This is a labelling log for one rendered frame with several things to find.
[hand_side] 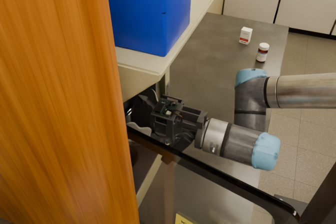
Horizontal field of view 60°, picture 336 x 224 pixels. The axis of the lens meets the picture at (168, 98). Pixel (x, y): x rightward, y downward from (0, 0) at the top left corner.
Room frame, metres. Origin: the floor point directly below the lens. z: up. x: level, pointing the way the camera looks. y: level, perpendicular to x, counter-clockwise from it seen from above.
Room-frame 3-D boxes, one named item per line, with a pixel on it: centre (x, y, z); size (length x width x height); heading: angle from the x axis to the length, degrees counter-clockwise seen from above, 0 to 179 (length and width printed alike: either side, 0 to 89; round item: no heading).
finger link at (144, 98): (0.53, 0.04, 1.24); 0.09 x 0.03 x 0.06; 34
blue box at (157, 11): (0.38, 0.03, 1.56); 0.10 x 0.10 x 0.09; 68
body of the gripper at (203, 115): (0.45, -0.03, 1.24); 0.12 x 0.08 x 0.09; 68
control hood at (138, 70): (0.45, 0.00, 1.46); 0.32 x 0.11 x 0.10; 158
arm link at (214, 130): (0.41, -0.10, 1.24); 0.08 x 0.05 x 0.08; 158
